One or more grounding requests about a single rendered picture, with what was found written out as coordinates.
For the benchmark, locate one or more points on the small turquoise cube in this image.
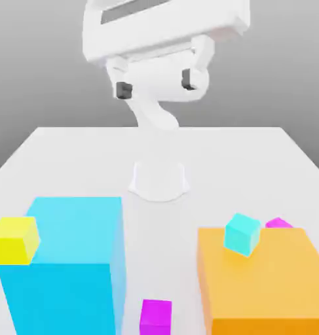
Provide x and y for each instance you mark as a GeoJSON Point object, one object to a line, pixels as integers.
{"type": "Point", "coordinates": [240, 234]}

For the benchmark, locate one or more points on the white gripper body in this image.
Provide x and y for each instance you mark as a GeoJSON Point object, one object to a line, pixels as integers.
{"type": "Point", "coordinates": [164, 28]}

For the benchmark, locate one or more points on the small yellow cube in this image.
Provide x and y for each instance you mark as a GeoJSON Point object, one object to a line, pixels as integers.
{"type": "Point", "coordinates": [12, 242]}

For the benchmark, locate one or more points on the small magenta cube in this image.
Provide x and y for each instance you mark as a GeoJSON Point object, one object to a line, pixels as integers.
{"type": "Point", "coordinates": [155, 318]}
{"type": "Point", "coordinates": [277, 223]}

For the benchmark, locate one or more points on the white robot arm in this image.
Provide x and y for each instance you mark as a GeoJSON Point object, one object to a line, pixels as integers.
{"type": "Point", "coordinates": [159, 83]}

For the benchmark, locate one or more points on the large cyan box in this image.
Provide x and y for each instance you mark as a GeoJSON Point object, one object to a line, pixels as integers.
{"type": "Point", "coordinates": [70, 256]}

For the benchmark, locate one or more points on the large orange box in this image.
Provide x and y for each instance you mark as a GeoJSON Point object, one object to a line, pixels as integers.
{"type": "Point", "coordinates": [264, 288]}

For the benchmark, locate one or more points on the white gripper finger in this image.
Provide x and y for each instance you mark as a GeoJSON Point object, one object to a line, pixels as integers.
{"type": "Point", "coordinates": [119, 78]}
{"type": "Point", "coordinates": [204, 55]}

